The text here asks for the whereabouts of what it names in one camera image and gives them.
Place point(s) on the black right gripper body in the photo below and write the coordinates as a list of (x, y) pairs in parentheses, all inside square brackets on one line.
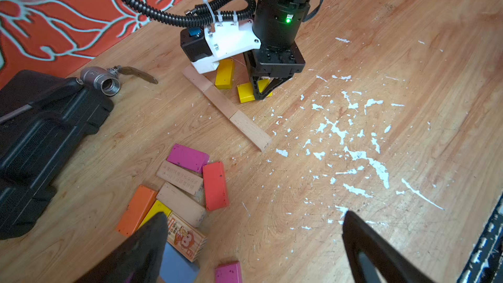
[(268, 68)]

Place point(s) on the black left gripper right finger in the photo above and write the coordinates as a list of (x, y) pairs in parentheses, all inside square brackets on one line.
[(372, 258)]

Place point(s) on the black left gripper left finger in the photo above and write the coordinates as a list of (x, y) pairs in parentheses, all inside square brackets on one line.
[(138, 259)]

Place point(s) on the yellow block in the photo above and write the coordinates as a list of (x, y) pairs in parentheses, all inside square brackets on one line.
[(158, 207), (225, 73), (246, 91)]

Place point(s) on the blue block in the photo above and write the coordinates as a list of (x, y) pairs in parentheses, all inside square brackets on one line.
[(176, 268)]

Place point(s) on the natural wooden block angled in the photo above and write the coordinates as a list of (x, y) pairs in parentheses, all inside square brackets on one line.
[(254, 133)]

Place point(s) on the red block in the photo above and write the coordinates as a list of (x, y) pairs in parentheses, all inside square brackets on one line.
[(215, 186)]

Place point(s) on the magenta block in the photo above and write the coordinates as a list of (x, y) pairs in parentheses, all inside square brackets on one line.
[(188, 158), (229, 273)]

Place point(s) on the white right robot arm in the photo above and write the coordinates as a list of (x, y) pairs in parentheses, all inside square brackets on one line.
[(276, 24)]

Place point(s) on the printed wooden block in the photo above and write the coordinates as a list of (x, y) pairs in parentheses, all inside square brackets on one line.
[(188, 241)]

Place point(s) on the orange block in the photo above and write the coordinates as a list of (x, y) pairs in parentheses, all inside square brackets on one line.
[(140, 204)]

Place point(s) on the pale wooden block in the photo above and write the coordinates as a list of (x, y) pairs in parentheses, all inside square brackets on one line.
[(182, 205)]

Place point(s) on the magenta block front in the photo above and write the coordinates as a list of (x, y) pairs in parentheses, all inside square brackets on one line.
[(229, 273)]

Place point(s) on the engraved wooden block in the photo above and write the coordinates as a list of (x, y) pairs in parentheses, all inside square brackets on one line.
[(180, 177)]

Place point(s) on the metal ball valve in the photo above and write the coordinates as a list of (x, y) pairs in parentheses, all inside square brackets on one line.
[(107, 80)]

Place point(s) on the black plastic tool case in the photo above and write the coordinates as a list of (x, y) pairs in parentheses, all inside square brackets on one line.
[(43, 120)]

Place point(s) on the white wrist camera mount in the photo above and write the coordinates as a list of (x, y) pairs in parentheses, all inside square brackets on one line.
[(205, 47)]

